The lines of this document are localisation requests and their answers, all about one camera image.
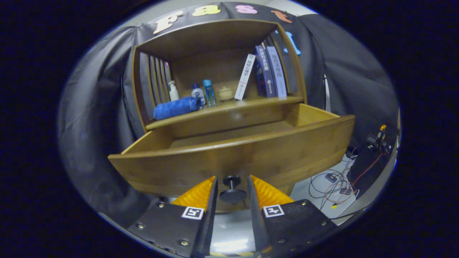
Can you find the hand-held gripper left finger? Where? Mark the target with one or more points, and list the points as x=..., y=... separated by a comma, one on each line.
x=209, y=215

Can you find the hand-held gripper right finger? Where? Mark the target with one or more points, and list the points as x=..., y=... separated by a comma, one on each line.
x=255, y=215

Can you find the black drawer knob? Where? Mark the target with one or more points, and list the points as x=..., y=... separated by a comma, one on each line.
x=233, y=193

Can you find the wooden countertop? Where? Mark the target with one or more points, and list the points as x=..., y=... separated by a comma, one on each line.
x=233, y=106

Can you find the wooden cabinet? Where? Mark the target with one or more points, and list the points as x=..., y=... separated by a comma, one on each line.
x=215, y=36

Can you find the rolled blue towel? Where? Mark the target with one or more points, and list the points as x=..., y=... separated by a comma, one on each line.
x=175, y=108

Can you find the white bottle with blue cap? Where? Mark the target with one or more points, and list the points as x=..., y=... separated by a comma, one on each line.
x=198, y=95

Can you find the beige lidded teacup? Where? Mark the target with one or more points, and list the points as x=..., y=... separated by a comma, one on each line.
x=225, y=94

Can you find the clear blue bottle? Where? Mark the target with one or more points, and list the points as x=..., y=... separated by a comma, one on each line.
x=209, y=92

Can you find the white pump bottle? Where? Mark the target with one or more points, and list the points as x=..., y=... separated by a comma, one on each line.
x=173, y=92

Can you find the white book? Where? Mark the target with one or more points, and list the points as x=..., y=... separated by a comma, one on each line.
x=245, y=77

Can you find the dark blue book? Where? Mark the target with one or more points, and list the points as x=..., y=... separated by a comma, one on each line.
x=265, y=71

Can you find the pale purple book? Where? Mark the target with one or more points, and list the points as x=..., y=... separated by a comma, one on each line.
x=277, y=71

